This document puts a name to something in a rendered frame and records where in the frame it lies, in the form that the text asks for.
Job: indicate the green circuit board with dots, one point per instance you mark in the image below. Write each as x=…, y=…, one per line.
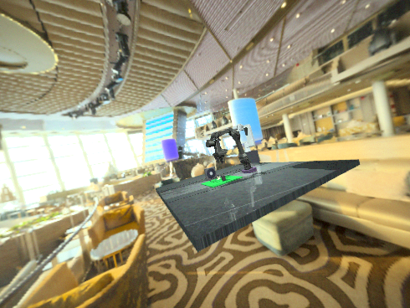
x=219, y=181

